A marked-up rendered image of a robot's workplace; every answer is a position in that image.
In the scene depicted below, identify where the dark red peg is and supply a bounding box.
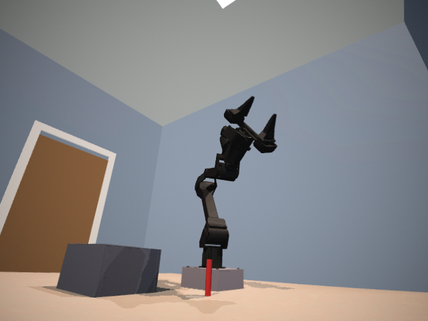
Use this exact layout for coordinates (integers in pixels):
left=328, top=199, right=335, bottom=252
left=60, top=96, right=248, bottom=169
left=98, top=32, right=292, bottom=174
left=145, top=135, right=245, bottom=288
left=205, top=259, right=212, bottom=296

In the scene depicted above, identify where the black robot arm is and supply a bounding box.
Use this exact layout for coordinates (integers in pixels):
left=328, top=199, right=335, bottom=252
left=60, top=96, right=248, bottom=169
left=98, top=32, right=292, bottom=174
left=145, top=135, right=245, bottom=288
left=195, top=125, right=251, bottom=269

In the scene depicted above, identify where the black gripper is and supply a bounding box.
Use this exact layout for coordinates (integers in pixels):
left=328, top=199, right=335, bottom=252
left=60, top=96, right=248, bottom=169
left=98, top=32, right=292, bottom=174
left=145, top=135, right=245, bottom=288
left=224, top=96, right=277, bottom=154

